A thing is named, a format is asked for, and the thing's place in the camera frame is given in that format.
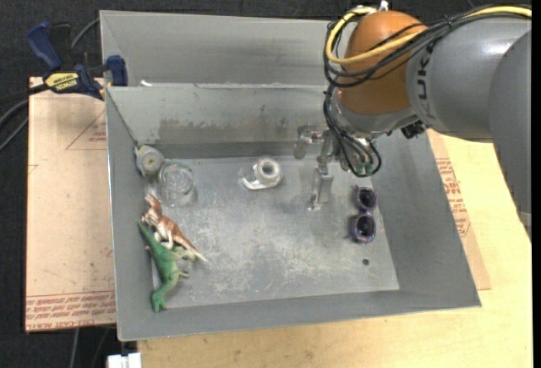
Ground grey metal bin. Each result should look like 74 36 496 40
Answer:
99 9 483 343

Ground clear glass cup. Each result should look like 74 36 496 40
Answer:
157 162 198 209

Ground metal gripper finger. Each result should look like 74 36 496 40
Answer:
308 166 334 212
293 124 326 160

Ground brown toy dinosaur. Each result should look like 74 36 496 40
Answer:
140 193 209 264

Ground purple sunglasses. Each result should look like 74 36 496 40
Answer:
347 184 379 244

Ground green toy dinosaur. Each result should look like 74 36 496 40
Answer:
136 222 192 313

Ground brown cardboard board red print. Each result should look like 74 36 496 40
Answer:
25 76 493 333

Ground black cylinder on white bracket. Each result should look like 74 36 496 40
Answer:
400 118 426 140

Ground pale grey round cap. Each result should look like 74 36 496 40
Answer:
134 144 166 178

